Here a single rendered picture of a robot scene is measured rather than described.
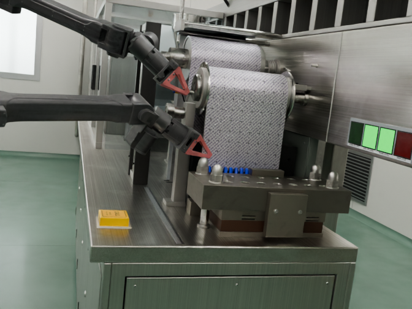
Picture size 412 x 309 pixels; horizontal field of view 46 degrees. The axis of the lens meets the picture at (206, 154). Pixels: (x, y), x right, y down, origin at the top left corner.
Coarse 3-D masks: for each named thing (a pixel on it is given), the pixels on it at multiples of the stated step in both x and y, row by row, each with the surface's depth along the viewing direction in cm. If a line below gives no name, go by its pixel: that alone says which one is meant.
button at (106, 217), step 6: (102, 210) 122; (108, 210) 122; (114, 210) 123; (120, 210) 123; (102, 216) 116; (108, 216) 117; (114, 216) 117; (120, 216) 118; (126, 216) 119; (102, 222) 116; (108, 222) 116; (114, 222) 117; (120, 222) 117; (126, 222) 118
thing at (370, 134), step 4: (368, 128) 113; (372, 128) 112; (376, 128) 110; (364, 132) 114; (368, 132) 113; (372, 132) 111; (376, 132) 110; (364, 136) 114; (368, 136) 113; (372, 136) 111; (376, 136) 110; (364, 140) 114; (368, 140) 113; (372, 140) 111; (364, 144) 114; (368, 144) 113; (372, 144) 111
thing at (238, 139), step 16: (208, 112) 132; (224, 112) 133; (240, 112) 134; (208, 128) 133; (224, 128) 134; (240, 128) 135; (256, 128) 136; (272, 128) 138; (208, 144) 133; (224, 144) 135; (240, 144) 136; (256, 144) 137; (272, 144) 138; (208, 160) 134; (224, 160) 136; (240, 160) 137; (256, 160) 138; (272, 160) 139
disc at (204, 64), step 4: (200, 64) 139; (204, 64) 135; (208, 68) 131; (208, 72) 130; (208, 76) 130; (208, 80) 130; (208, 84) 130; (208, 88) 130; (208, 92) 130; (204, 100) 132; (204, 104) 132; (196, 108) 140; (200, 108) 136; (204, 108) 132; (200, 112) 135
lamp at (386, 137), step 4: (380, 132) 109; (384, 132) 107; (388, 132) 106; (392, 132) 104; (380, 136) 109; (384, 136) 107; (388, 136) 106; (392, 136) 104; (380, 140) 108; (384, 140) 107; (388, 140) 106; (392, 140) 104; (380, 144) 108; (384, 144) 107; (388, 144) 106; (392, 144) 104; (380, 148) 108; (384, 148) 107; (388, 148) 106; (388, 152) 106
